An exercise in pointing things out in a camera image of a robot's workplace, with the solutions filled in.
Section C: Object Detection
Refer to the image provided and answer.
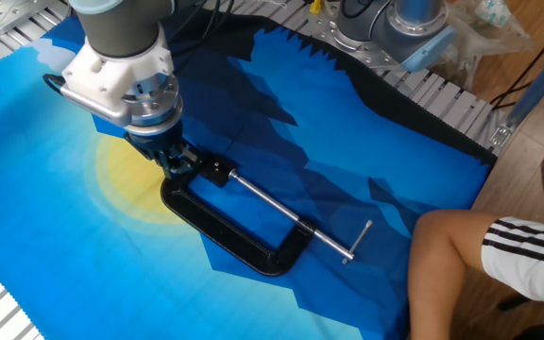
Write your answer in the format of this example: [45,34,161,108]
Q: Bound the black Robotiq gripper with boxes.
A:
[125,117,203,182]

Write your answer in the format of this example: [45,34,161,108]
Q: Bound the black clock movement block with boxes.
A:
[198,155,238,188]

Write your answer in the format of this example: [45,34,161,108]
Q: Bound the black C-clamp with steel screw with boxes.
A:
[160,150,375,278]

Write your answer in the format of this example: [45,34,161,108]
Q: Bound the blue landscape print cloth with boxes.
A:
[0,11,498,340]

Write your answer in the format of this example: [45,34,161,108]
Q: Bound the silver metal mounting plate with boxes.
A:
[0,0,59,35]

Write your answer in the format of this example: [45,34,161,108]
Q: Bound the bare person's leg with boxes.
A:
[406,209,507,340]

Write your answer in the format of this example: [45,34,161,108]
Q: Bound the crumpled clear plastic bag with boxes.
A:
[434,0,536,91]

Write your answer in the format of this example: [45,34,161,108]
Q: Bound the white shorts with black stripes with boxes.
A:
[481,215,544,340]

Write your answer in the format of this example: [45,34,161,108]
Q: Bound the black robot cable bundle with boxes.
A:
[42,0,238,95]

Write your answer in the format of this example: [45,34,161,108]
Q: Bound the black floor cables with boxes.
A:
[488,18,544,111]

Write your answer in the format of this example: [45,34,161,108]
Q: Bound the aluminium frame bar with bracket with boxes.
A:
[488,30,544,151]

